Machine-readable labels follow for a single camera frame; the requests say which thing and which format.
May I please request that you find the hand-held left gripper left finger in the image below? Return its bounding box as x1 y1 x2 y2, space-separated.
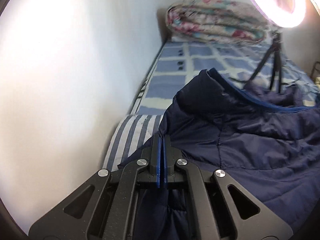
28 134 164 240

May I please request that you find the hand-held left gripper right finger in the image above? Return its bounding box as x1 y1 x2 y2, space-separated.
163 135 293 240

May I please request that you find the navy puffer jacket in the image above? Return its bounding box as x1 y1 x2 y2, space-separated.
117 68 320 240

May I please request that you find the black metal clothes rack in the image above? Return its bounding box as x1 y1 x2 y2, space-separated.
310 61 320 80

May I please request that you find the blue striped blanket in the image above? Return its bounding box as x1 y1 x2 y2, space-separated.
102 114 164 172

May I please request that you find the blue checked bed sheet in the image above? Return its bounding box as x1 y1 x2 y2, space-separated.
129 36 320 117

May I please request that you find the folded floral quilt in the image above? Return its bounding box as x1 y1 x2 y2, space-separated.
166 0 269 43

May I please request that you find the black tripod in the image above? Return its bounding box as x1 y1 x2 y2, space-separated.
246 29 288 92

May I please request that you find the ring light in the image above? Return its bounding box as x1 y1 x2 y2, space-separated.
237 0 307 28

